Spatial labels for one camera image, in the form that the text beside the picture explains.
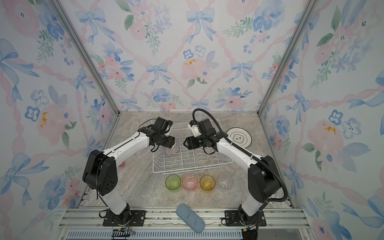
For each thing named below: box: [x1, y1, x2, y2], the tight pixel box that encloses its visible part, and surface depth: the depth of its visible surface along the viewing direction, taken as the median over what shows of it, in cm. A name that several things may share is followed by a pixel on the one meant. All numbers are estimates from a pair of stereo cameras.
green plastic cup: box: [165, 174, 182, 191], surface depth 85 cm
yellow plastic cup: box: [199, 174, 216, 191], surface depth 83 cm
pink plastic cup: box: [182, 174, 199, 191], surface depth 86 cm
